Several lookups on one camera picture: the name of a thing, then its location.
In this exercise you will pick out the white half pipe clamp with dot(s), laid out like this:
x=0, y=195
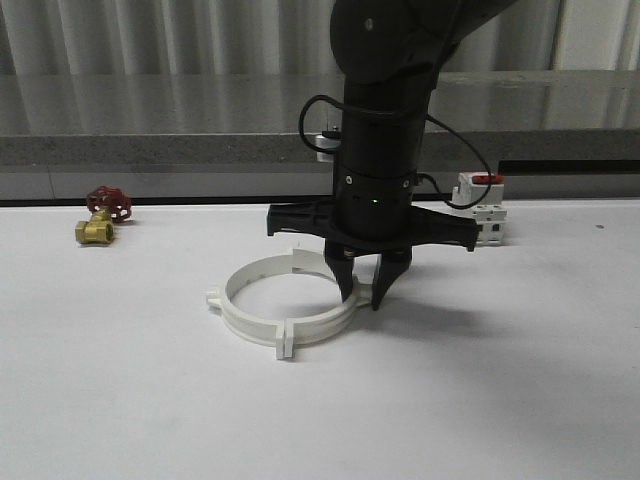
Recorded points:
x=250, y=327
x=325, y=322

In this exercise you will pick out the brass valve red handwheel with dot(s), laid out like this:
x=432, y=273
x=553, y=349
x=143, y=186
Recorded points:
x=108, y=206

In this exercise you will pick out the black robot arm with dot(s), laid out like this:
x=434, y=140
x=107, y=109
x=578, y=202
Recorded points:
x=391, y=53

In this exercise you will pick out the white circuit breaker red switch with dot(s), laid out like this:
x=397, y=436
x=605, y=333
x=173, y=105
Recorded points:
x=489, y=214

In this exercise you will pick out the grey stone ledge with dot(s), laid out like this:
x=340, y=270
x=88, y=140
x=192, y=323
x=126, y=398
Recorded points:
x=148, y=120

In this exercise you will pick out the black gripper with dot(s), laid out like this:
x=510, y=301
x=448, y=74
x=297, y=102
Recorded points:
x=368, y=215

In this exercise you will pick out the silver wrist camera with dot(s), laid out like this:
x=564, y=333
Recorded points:
x=327, y=140

